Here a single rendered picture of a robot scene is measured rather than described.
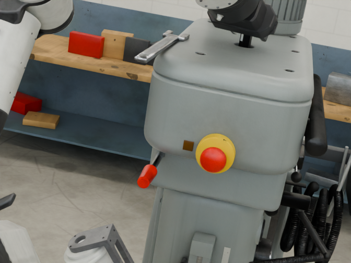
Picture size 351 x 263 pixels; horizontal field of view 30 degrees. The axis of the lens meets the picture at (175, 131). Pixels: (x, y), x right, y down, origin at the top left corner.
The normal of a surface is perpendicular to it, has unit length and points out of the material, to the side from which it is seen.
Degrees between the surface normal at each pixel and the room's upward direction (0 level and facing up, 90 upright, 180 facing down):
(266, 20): 60
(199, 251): 90
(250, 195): 90
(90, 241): 32
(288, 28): 90
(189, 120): 90
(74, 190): 0
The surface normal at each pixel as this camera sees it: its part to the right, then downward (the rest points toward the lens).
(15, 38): 0.70, 0.05
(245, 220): 0.29, 0.37
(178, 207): -0.46, 0.23
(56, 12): 0.62, 0.76
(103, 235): -0.39, -0.84
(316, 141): -0.18, 0.30
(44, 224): 0.15, -0.93
